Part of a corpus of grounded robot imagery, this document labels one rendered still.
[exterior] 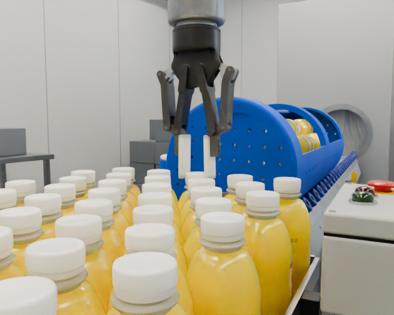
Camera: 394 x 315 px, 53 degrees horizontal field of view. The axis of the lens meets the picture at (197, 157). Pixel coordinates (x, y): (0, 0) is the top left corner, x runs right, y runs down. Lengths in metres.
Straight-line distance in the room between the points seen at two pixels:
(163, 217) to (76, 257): 0.12
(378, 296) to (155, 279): 0.24
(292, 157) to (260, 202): 0.32
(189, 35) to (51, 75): 4.15
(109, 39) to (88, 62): 0.50
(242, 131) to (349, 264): 0.44
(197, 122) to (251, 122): 0.12
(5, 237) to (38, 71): 4.32
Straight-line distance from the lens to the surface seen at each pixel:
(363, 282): 0.42
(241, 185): 0.53
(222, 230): 0.34
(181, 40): 0.62
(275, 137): 0.77
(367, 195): 0.45
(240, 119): 0.79
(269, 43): 6.30
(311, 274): 0.58
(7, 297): 0.22
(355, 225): 0.40
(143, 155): 4.83
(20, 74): 4.50
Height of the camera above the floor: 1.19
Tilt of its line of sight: 5 degrees down
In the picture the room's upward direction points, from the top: straight up
